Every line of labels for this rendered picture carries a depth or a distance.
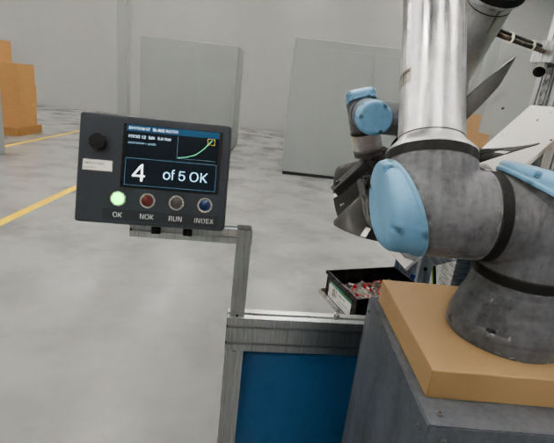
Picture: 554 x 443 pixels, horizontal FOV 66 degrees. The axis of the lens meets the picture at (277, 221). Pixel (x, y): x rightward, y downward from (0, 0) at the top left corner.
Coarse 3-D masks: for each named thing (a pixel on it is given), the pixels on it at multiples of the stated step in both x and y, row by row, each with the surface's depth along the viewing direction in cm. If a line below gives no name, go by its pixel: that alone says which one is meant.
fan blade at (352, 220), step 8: (360, 200) 124; (352, 208) 123; (360, 208) 122; (344, 216) 123; (352, 216) 122; (360, 216) 120; (336, 224) 123; (344, 224) 121; (352, 224) 120; (360, 224) 119; (352, 232) 118; (360, 232) 117; (368, 232) 116; (376, 240) 113
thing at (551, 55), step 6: (540, 42) 147; (546, 42) 146; (552, 42) 145; (546, 48) 146; (552, 48) 145; (534, 54) 149; (540, 54) 148; (546, 54) 146; (552, 54) 145; (534, 60) 150; (540, 60) 148; (546, 60) 147; (552, 60) 146; (552, 66) 153
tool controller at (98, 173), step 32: (96, 128) 73; (128, 128) 74; (160, 128) 74; (192, 128) 75; (224, 128) 76; (96, 160) 74; (160, 160) 75; (192, 160) 75; (224, 160) 76; (96, 192) 74; (128, 192) 74; (160, 192) 75; (192, 192) 76; (224, 192) 76; (128, 224) 75; (160, 224) 75; (192, 224) 76; (224, 224) 83
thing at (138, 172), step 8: (128, 160) 74; (136, 160) 74; (144, 160) 74; (152, 160) 74; (128, 168) 74; (136, 168) 74; (144, 168) 74; (152, 168) 74; (128, 176) 74; (136, 176) 74; (144, 176) 74; (152, 176) 75; (128, 184) 74; (136, 184) 74; (144, 184) 74; (152, 184) 75
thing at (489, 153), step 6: (528, 144) 104; (534, 144) 100; (480, 150) 103; (486, 150) 102; (492, 150) 101; (498, 150) 101; (504, 150) 99; (510, 150) 98; (516, 150) 97; (480, 156) 99; (486, 156) 98; (492, 156) 97; (480, 162) 96
